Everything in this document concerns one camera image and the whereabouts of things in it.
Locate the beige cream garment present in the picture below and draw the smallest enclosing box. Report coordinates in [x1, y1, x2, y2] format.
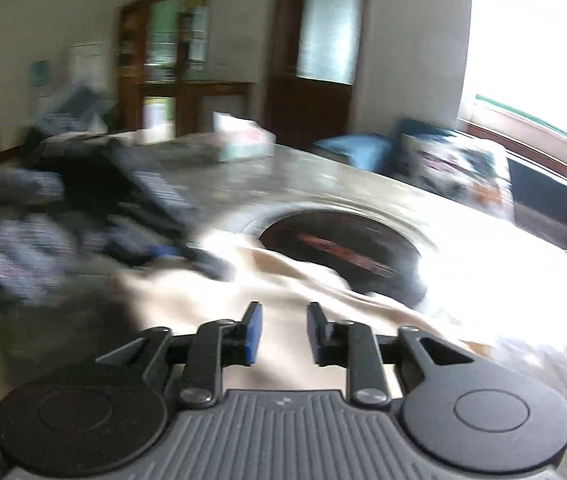
[0, 240, 487, 399]

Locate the grey knit gloved left hand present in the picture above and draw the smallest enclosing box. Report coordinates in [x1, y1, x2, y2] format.
[0, 164, 114, 311]

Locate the round black induction cooktop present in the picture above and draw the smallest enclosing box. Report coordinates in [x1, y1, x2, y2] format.
[218, 195, 436, 310]

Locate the pink tissue box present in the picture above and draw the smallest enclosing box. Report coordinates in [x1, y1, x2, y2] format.
[210, 112, 276, 162]

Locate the wooden display cabinet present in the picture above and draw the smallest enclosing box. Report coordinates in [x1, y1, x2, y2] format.
[114, 0, 253, 139]

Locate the light blue cushion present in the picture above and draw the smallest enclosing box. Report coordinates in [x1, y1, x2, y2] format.
[312, 133, 394, 176]

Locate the quilted grey star tablecloth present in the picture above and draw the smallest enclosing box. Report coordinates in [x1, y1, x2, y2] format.
[0, 129, 567, 480]

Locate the butterfly print pillow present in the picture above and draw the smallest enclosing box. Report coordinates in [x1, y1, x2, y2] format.
[402, 134, 515, 222]

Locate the dark wooden door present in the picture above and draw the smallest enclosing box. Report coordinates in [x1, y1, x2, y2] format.
[264, 0, 366, 150]

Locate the window with green frame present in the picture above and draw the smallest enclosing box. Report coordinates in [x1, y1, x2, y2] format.
[458, 0, 567, 158]

